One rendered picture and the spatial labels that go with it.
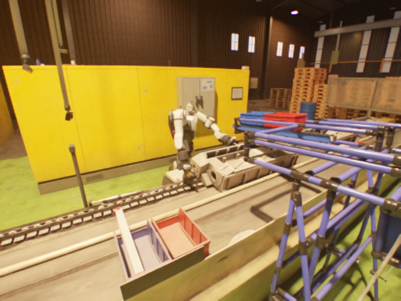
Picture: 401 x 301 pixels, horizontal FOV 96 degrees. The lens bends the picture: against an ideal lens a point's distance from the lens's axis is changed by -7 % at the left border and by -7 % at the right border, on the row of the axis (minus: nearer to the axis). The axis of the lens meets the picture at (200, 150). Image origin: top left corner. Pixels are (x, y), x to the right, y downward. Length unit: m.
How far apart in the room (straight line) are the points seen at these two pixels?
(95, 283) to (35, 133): 2.67
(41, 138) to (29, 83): 0.75
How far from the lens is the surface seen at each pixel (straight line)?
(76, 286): 1.17
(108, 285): 1.12
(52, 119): 3.42
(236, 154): 1.88
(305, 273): 1.13
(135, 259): 0.98
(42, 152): 3.55
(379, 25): 13.70
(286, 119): 1.64
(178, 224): 1.29
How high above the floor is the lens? 1.61
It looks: 20 degrees down
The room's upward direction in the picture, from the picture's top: straight up
